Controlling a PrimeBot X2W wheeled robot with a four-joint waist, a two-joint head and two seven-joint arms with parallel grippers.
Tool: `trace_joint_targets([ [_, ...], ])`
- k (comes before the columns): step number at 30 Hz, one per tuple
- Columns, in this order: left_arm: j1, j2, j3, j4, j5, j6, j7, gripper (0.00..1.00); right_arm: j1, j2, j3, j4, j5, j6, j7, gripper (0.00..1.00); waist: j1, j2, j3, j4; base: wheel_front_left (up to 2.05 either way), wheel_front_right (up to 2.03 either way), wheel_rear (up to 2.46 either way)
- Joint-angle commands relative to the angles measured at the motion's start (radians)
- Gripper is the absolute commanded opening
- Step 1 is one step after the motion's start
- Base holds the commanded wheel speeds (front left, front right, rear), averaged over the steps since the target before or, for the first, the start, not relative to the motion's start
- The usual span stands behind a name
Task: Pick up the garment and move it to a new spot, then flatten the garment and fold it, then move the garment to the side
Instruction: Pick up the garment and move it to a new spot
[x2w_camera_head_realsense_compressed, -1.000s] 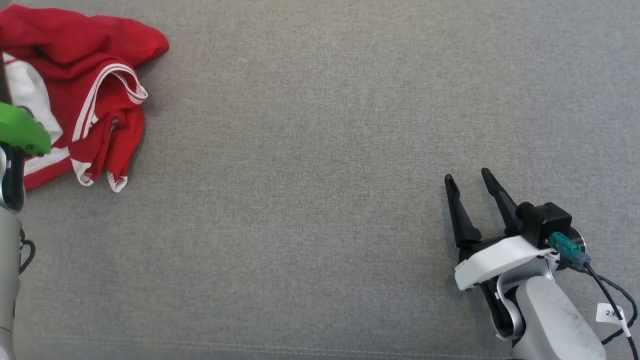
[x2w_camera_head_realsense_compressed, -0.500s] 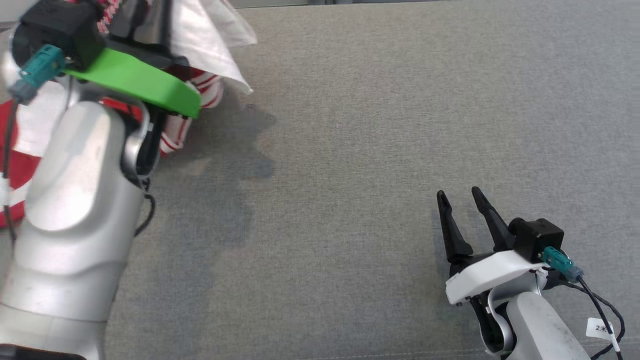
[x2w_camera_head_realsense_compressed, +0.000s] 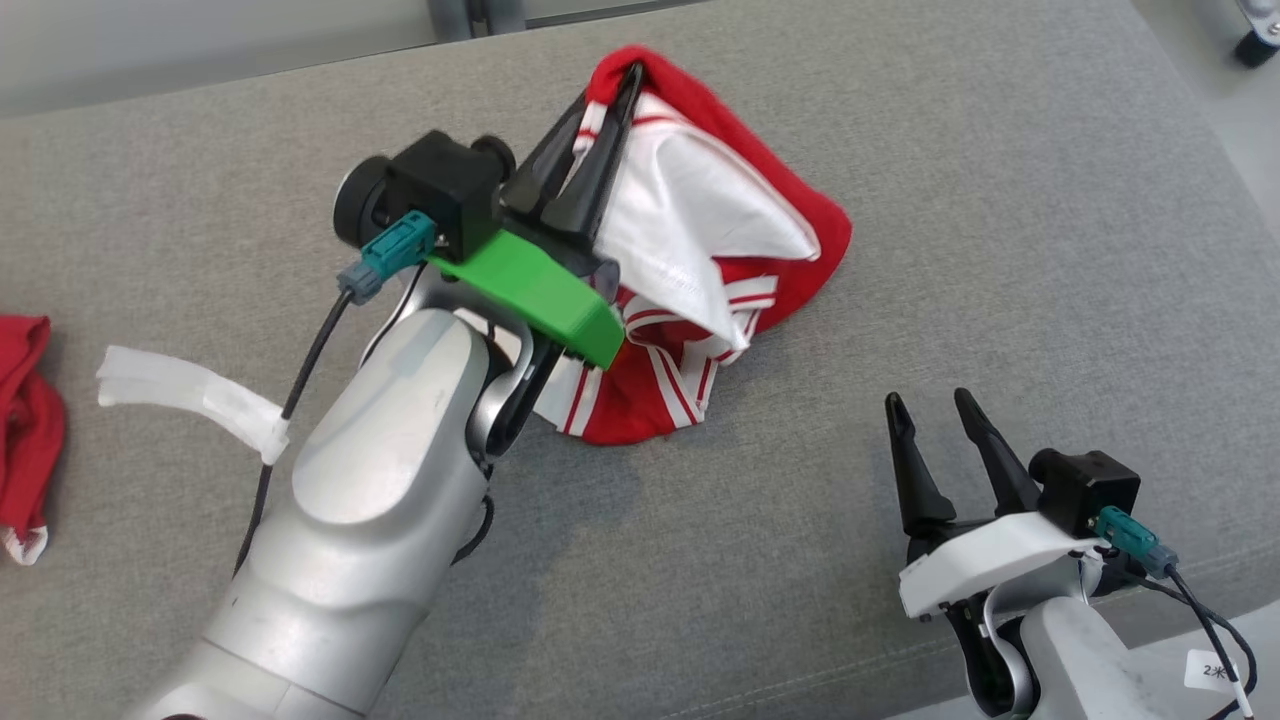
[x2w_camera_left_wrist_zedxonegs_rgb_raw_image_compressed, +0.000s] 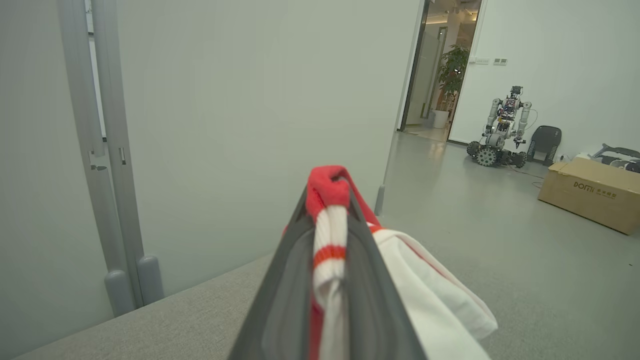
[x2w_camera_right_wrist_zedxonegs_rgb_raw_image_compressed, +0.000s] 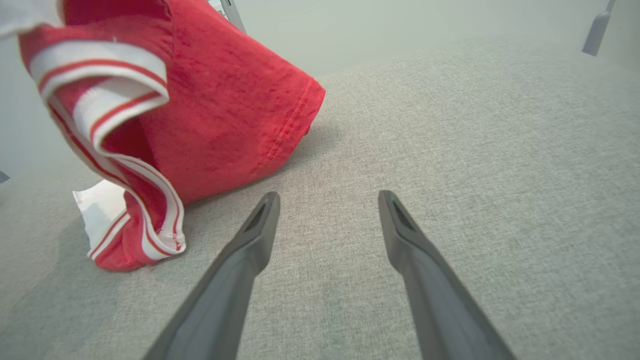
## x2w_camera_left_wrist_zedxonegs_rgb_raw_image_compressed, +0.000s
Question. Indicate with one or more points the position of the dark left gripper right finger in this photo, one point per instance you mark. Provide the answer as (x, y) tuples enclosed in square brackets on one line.
[(375, 320)]

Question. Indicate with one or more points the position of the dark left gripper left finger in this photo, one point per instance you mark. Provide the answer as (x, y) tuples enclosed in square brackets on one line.
[(280, 320)]

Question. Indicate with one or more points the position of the red white basketball jersey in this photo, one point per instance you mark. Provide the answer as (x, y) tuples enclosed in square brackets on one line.
[(330, 235)]

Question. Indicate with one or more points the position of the white plant pot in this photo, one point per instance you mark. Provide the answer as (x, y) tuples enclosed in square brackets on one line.
[(440, 119)]

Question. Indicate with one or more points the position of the white grey wheeled robot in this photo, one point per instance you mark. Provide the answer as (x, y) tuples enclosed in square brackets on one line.
[(505, 130)]

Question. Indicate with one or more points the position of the black plastic chair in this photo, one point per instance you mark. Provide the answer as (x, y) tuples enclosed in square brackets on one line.
[(546, 142)]

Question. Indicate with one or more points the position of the brown cardboard box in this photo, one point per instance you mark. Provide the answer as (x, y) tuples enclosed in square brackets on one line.
[(590, 195)]

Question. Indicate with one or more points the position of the green indoor plant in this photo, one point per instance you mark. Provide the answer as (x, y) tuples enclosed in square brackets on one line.
[(452, 70)]

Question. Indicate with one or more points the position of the grey black machine part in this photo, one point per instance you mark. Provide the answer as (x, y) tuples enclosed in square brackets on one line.
[(617, 155)]

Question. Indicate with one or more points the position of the grey partition post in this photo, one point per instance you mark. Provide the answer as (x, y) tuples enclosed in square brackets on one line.
[(120, 125), (87, 125)]

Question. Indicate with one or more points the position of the dark door frame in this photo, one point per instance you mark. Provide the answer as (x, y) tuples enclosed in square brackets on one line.
[(414, 65)]

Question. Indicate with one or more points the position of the white wall switch panel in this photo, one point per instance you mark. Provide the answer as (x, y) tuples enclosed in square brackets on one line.
[(481, 61), (500, 61)]

